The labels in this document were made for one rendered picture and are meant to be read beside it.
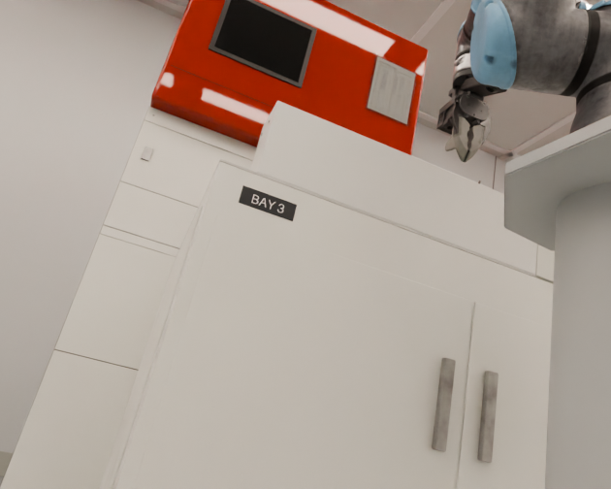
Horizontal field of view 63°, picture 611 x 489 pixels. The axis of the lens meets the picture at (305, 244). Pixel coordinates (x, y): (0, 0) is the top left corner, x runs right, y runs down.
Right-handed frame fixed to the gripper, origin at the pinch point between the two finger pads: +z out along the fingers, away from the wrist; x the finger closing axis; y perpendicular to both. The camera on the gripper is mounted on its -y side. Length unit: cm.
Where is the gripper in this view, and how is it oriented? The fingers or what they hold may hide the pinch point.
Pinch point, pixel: (466, 154)
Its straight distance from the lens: 107.1
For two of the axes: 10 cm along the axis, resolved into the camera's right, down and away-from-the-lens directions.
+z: -2.1, 9.1, -3.5
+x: -9.2, -3.1, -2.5
